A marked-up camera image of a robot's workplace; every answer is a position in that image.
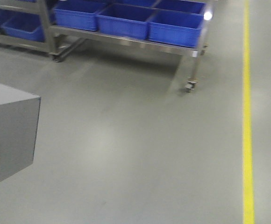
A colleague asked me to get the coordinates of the gray hollow cube base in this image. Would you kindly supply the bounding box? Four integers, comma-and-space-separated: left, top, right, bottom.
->
0, 84, 41, 182

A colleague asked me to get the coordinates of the blue bin on cart middle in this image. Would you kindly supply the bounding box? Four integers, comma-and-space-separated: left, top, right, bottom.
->
97, 4, 156, 40

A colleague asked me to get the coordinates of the blue bin on cart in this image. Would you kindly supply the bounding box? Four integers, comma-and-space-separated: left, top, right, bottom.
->
97, 4, 156, 40
53, 0, 107, 31
148, 0, 206, 48

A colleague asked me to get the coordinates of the blue bin on cart right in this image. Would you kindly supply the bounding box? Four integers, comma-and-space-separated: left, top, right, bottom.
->
148, 0, 206, 48

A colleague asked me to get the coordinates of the blue bin on cart left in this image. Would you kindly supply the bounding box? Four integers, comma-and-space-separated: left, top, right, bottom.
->
53, 0, 107, 31

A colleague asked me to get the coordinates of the blue bin lower left cart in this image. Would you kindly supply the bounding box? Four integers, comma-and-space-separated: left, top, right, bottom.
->
1, 12, 45, 42

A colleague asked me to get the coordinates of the steel wheeled cart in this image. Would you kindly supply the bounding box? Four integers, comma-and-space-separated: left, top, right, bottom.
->
0, 0, 214, 92

